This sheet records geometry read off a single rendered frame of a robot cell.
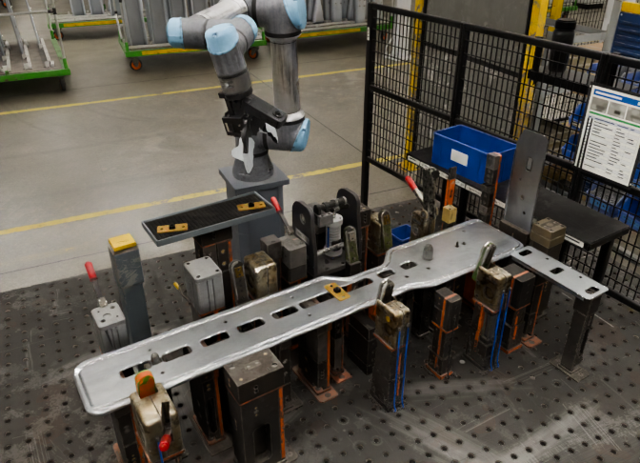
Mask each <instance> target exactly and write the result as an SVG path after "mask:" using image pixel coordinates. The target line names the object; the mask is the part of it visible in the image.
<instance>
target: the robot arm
mask: <svg viewBox="0 0 640 463"><path fill-rule="evenodd" d="M306 24H307V10H306V4H305V0H220V1H219V3H218V4H216V5H214V6H212V7H210V8H207V9H205V10H202V11H200V12H198V13H196V14H194V15H193V16H191V17H189V18H182V17H179V18H171V19H170V21H169V22H168V24H167V38H168V41H169V43H170V45H171V46H172V47H174V48H177V49H183V50H184V49H193V50H208V51H209V52H210V57H211V60H212V63H213V65H214V68H215V71H216V74H217V77H218V79H219V82H220V85H221V88H222V91H220V92H219V93H218V95H219V98H224V99H225V102H226V105H227V108H228V110H227V111H226V112H225V115H224V116H223V117H222V121H223V124H224V127H225V130H226V132H227V135H230V136H234V138H235V148H234V149H233V150H232V151H231V155H232V156H233V157H234V158H235V160H234V164H233V167H232V175H233V177H234V178H235V179H237V180H239V181H243V182H260V181H264V180H267V179H269V178H271V177H272V176H273V175H274V167H273V165H272V162H271V160H270V156H269V150H277V151H303V150H304V148H305V147H306V146H307V143H308V139H309V134H310V120H309V119H308V118H305V113H304V112H303V111H302V110H301V109H300V103H299V80H298V58H297V38H298V37H299V36H300V35H301V30H303V29H304V28H305V26H306ZM257 28H264V31H265V36H266V37H267V38H269V40H270V56H271V69H272V84H273V97H274V106H273V105H271V104H270V103H268V102H266V101H264V100H263V99H261V98H259V97H258V96H256V95H254V94H252V92H253V89H252V86H251V80H250V74H249V71H248V68H247V64H246V61H245V58H244V54H245V53H246V51H247V50H248V49H249V47H250V46H251V45H252V44H253V43H254V40H255V38H256V36H257V31H258V29H257ZM227 115H228V116H227ZM226 116H227V117H226ZM225 123H227V124H228V127H229V130H230V131H228V130H227V127H226V124H225Z"/></svg>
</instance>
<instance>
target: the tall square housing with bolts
mask: <svg viewBox="0 0 640 463"><path fill-rule="evenodd" d="M183 266H184V272H185V279H186V286H187V293H188V300H189V301H190V304H191V312H192V319H193V321H196V320H199V319H202V318H205V317H207V316H210V315H213V314H216V313H218V312H222V311H223V309H225V308H226V305H225V296H224V287H223V277H222V271H221V270H220V269H219V267H218V266H217V265H216V264H215V263H214V262H213V261H212V259H211V258H210V257H209V256H205V257H201V258H198V259H195V260H192V261H189V262H186V263H184V265H183ZM223 338H226V339H227V337H226V333H225V332H223V333H220V334H217V335H215V336H213V337H210V338H208V339H205V340H204V341H205V343H206V344H207V346H209V345H211V343H213V342H215V341H218V340H221V339H223Z"/></svg>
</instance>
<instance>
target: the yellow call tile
mask: <svg viewBox="0 0 640 463"><path fill-rule="evenodd" d="M109 243H110V245H111V247H112V248H113V250H114V251H115V252H116V251H120V250H123V249H126V248H129V247H133V246H136V242H135V241H134V239H133V238H132V237H131V235H130V234H129V233H127V234H123V235H119V236H116V237H113V238H109Z"/></svg>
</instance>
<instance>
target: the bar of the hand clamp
mask: <svg viewBox="0 0 640 463"><path fill-rule="evenodd" d="M422 172H423V210H426V211H427V212H428V219H430V216H432V217H435V179H436V178H438V177H439V175H440V172H439V170H436V169H435V168H434V167H432V166H430V167H426V168H424V169H423V170H422ZM430 208H431V210H432V214H430Z"/></svg>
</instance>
